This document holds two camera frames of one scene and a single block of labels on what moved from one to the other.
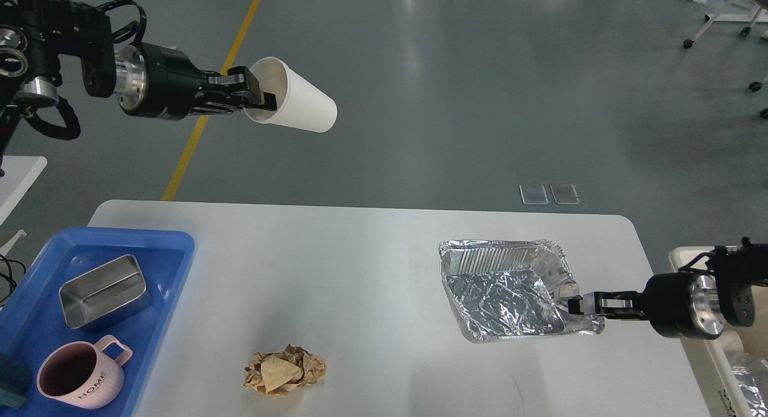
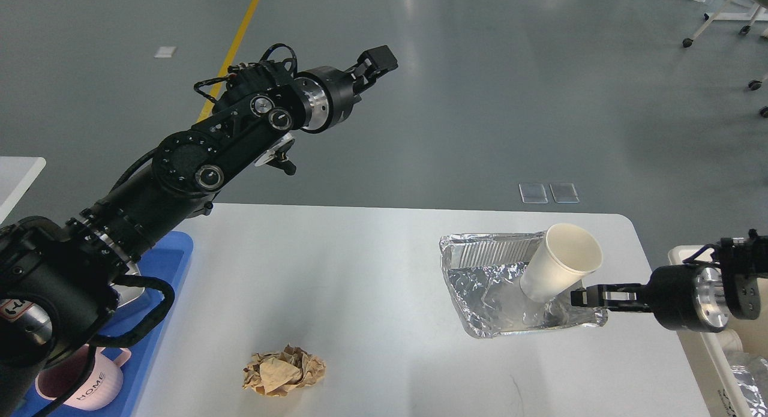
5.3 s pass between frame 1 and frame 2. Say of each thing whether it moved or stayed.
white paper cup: moved
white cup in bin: stayed
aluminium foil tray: stayed
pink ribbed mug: stayed
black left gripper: moved
